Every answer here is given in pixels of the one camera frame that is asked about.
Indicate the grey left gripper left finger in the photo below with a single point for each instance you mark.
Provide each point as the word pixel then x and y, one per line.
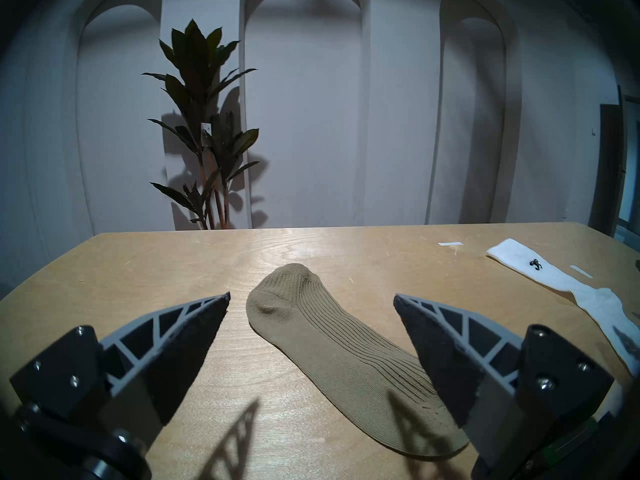
pixel 192 329

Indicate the white sock with black logo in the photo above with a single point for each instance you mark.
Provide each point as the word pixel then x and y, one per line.
pixel 540 269

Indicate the dark brown open door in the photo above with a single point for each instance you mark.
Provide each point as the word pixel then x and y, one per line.
pixel 607 169

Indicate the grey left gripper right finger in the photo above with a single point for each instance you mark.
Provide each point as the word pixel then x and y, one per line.
pixel 440 344

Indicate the tall potted leafy plant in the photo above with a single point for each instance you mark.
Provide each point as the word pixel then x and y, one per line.
pixel 200 84

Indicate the olive green ribbed sock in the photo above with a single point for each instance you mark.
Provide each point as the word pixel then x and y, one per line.
pixel 325 344

